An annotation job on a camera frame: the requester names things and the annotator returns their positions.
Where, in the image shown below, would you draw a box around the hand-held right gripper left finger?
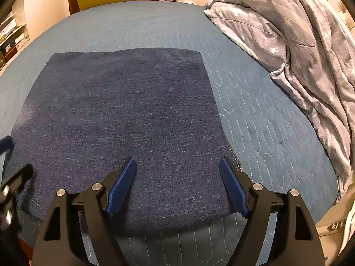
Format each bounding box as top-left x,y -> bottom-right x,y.
33,156 -> 138,266

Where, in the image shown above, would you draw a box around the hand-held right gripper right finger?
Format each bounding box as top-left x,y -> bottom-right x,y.
219,156 -> 325,266

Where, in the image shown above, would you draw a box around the grey star-print duvet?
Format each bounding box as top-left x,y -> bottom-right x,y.
204,0 -> 355,198

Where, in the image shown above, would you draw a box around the blue quilted bedspread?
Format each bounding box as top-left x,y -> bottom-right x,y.
0,0 -> 341,266

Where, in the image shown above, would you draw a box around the blue denim pants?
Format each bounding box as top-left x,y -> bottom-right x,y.
11,48 -> 241,235

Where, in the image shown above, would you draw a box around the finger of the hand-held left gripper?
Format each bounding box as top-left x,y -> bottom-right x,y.
0,163 -> 34,229
0,136 -> 15,157

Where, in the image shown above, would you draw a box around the cream wardrobe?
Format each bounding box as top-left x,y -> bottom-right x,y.
24,0 -> 70,41

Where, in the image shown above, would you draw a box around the shelf with books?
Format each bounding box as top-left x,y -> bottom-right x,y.
0,6 -> 30,71

